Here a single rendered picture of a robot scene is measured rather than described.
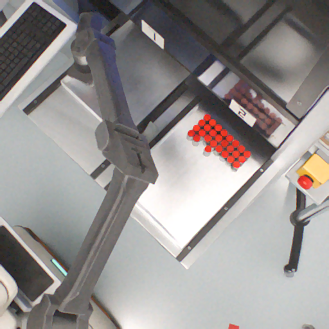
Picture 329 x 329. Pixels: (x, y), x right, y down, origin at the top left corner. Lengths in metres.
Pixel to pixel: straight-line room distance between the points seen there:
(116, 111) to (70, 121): 0.49
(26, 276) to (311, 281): 1.45
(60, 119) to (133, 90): 0.24
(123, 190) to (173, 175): 0.54
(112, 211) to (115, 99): 0.26
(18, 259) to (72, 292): 0.33
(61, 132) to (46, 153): 0.93
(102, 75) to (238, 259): 1.39
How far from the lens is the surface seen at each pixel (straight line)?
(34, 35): 1.79
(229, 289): 2.39
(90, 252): 1.04
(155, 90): 1.61
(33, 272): 1.36
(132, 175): 0.99
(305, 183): 1.45
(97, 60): 1.28
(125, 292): 2.37
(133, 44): 1.68
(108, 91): 1.17
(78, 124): 1.59
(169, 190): 1.52
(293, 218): 2.34
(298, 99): 1.21
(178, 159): 1.54
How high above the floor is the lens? 2.37
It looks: 75 degrees down
